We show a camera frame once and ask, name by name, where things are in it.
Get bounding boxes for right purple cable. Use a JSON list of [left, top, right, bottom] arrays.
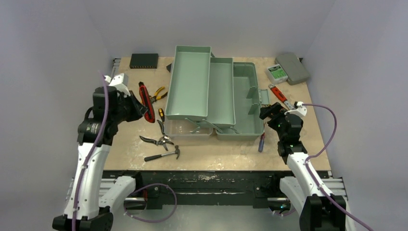
[[272, 103, 373, 231]]

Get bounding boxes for black handled screwdriver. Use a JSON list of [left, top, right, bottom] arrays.
[[158, 108, 165, 124]]

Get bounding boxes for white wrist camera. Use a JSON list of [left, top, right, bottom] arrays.
[[284, 102, 307, 118], [103, 73, 130, 97]]

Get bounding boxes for red black utility knife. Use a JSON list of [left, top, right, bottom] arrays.
[[138, 82, 155, 123]]

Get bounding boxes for black handled hammer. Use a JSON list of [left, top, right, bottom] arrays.
[[144, 145, 180, 162]]

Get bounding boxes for black pruning shears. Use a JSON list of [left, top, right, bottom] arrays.
[[139, 119, 175, 151]]

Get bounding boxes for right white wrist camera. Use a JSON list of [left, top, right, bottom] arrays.
[[284, 102, 307, 118]]

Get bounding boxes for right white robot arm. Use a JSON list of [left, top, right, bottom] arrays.
[[259, 102, 356, 231]]

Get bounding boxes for grey plastic case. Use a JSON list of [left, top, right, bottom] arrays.
[[275, 52, 311, 85]]

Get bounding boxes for black network switch box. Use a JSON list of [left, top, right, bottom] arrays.
[[129, 53, 159, 69]]

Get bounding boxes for red adjustable wrench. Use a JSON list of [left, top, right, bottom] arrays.
[[268, 84, 295, 110]]

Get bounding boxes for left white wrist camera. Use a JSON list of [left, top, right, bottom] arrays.
[[103, 73, 130, 97]]

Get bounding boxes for aluminium rail frame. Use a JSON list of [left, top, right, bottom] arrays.
[[65, 57, 349, 205]]

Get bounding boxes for green white screw box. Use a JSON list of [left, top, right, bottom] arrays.
[[265, 64, 288, 85]]

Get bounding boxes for yellow black needle pliers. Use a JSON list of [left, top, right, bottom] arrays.
[[150, 86, 168, 103]]

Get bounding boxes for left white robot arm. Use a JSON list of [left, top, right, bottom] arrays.
[[52, 86, 147, 231]]

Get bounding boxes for blue red screwdriver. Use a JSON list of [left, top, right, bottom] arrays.
[[258, 133, 265, 153]]

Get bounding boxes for small black flat box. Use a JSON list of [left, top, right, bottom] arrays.
[[166, 63, 172, 72]]

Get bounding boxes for translucent green tool box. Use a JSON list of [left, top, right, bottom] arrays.
[[164, 45, 269, 141]]

